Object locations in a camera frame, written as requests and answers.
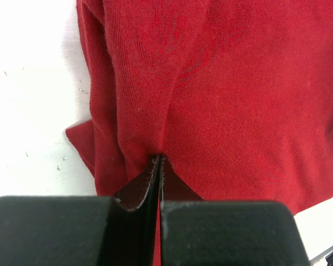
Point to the dark red t shirt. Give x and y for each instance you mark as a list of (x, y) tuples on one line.
[(237, 94)]

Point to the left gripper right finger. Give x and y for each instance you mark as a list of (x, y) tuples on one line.
[(198, 232)]

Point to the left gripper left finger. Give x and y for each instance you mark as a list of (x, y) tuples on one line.
[(87, 230)]

